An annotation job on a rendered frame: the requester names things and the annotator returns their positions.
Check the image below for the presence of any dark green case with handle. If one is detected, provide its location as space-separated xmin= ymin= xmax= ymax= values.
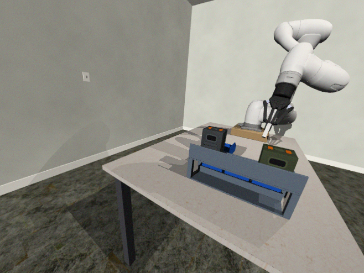
xmin=258 ymin=144 xmax=299 ymax=172

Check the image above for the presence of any grey metal shelf rack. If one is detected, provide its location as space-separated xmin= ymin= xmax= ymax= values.
xmin=186 ymin=143 xmax=309 ymax=220

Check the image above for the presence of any black case with orange latches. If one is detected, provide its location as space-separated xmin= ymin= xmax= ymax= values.
xmin=201 ymin=126 xmax=227 ymax=152

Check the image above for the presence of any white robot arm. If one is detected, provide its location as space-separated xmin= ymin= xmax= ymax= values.
xmin=238 ymin=19 xmax=350 ymax=132

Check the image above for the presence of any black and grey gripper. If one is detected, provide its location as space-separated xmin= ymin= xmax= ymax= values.
xmin=262 ymin=83 xmax=295 ymax=138

